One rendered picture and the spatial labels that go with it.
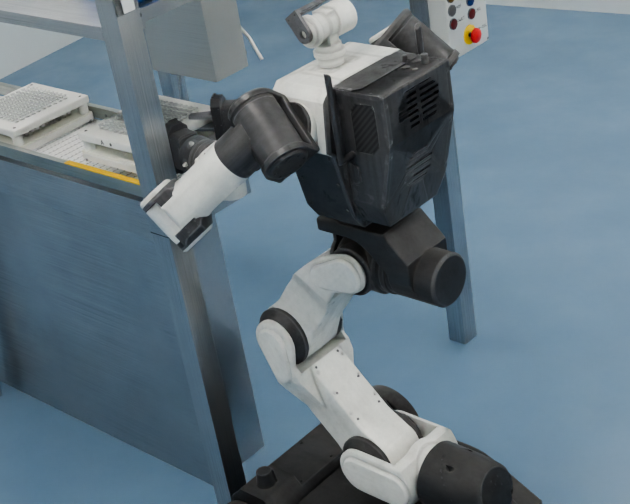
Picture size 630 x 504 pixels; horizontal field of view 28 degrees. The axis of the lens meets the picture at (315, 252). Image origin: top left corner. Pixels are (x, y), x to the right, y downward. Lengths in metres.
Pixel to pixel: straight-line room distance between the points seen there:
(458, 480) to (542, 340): 1.09
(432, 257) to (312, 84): 0.42
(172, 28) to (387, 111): 0.78
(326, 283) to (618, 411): 1.13
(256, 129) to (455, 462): 0.91
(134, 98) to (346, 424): 0.88
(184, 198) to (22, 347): 1.56
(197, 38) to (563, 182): 2.11
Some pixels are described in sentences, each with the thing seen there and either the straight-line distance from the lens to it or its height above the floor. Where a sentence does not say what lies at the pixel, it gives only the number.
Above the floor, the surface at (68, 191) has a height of 0.85.
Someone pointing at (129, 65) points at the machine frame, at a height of 1.26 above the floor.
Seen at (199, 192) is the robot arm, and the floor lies 1.10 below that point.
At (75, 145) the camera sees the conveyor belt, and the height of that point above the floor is 0.89.
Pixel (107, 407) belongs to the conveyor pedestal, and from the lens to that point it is 3.60.
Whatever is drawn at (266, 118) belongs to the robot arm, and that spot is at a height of 1.23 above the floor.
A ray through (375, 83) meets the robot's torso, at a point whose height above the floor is 1.24.
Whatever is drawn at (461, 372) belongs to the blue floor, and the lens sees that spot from 3.64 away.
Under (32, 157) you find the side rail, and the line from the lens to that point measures 3.16.
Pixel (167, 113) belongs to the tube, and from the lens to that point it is 2.97.
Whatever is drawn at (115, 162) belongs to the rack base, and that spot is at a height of 0.96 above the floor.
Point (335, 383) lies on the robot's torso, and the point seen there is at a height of 0.45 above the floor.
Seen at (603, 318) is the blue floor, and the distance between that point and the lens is 3.84.
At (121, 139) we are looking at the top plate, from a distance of 2.90.
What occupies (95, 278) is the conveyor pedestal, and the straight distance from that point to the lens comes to 3.29.
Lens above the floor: 2.09
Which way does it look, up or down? 29 degrees down
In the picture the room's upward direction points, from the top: 10 degrees counter-clockwise
